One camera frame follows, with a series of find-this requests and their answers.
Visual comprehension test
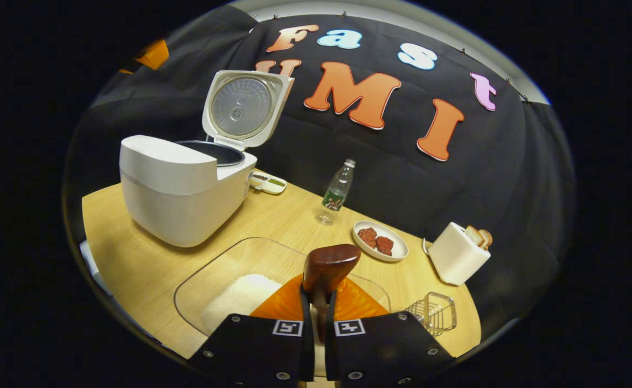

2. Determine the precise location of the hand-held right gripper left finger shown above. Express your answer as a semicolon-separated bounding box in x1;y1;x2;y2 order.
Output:
189;274;316;384

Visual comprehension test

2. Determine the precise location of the white divided bean dish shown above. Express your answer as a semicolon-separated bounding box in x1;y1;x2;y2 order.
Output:
249;171;288;195

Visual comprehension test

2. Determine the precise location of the brown wooden spoon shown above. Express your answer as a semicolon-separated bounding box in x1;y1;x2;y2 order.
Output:
301;244;362;343

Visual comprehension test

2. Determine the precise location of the clear plastic water bottle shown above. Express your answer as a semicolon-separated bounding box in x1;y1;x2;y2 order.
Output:
316;158;357;226

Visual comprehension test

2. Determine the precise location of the metal wire chopstick holder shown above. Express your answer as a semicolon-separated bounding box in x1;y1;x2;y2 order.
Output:
405;292;457;337

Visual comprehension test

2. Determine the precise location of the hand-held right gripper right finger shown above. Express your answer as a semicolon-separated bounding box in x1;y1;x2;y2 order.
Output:
324;276;455;386

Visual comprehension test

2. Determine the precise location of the white rice cooker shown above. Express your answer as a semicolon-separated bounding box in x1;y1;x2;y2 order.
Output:
119;70;295;248

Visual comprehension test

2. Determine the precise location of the white oval plate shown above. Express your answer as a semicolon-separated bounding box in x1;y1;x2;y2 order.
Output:
352;220;409;263

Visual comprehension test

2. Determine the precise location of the clear plastic rice container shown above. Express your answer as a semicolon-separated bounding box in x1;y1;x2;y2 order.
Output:
173;237;392;378

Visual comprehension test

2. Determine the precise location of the white toaster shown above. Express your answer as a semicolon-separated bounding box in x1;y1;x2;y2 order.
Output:
426;221;492;286

